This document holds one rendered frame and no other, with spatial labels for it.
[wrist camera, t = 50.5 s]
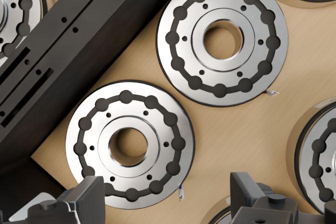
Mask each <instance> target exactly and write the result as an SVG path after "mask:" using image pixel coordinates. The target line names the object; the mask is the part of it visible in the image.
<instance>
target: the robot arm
mask: <svg viewBox="0 0 336 224"><path fill-rule="evenodd" d="M230 211H231V222H230V224H336V200H333V201H328V202H326V203H325V204H324V215H322V214H311V213H304V212H299V211H298V202H297V201H296V200H295V199H293V198H290V197H287V196H284V195H281V194H275V192H274V191H273V190H272V189H271V188H270V187H269V186H268V185H266V184H263V183H261V182H255V181H254V180H253V179H252V177H251V176H250V175H249V174H248V172H231V173H230ZM105 221H106V205H105V182H104V177H103V176H102V175H101V176H86V177H85V178H84V179H83V180H82V181H81V182H80V183H79V184H78V185H77V186H76V187H73V188H70V189H68V190H66V191H64V192H63V193H62V194H61V195H60V196H59V197H58V198H57V199H56V200H53V199H51V200H44V201H42V202H40V203H37V204H35V205H32V206H31V207H29V208H28V210H27V218H25V219H23V220H17V221H10V222H3V214H2V211H1V210H0V224H105Z"/></svg>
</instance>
